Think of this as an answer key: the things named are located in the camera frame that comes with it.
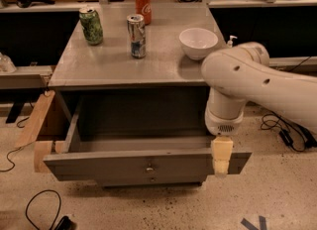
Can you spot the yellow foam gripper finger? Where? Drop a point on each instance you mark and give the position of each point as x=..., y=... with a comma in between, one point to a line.
x=221, y=150

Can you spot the grey top drawer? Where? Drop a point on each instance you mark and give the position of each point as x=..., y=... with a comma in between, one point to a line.
x=111, y=138

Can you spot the grey drawer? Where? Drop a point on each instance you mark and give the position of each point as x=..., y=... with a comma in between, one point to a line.
x=111, y=138
x=151, y=180

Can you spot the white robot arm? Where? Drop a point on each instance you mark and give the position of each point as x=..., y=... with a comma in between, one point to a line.
x=241, y=74

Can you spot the grey bottom drawer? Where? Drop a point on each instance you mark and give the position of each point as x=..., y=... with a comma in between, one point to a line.
x=151, y=180

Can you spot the grey drawer cabinet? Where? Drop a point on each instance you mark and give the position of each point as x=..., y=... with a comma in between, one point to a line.
x=108, y=71

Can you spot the small pump bottle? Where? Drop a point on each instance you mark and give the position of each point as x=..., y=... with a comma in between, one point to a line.
x=231, y=41

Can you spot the white bowl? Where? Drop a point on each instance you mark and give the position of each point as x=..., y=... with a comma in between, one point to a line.
x=197, y=43

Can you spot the silver blue energy can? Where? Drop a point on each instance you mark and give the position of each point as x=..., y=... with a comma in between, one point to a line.
x=137, y=34

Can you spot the orange soda can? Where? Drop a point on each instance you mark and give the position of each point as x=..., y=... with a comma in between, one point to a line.
x=144, y=8

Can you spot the green soda can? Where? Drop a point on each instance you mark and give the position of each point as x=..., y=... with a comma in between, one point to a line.
x=91, y=25

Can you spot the notched wooden block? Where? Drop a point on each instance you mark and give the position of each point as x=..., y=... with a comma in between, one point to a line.
x=42, y=149

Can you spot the wooden plank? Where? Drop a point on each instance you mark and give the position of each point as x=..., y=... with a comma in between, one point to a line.
x=34, y=124

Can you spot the clear plastic object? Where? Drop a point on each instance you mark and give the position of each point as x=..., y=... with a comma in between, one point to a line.
x=6, y=65

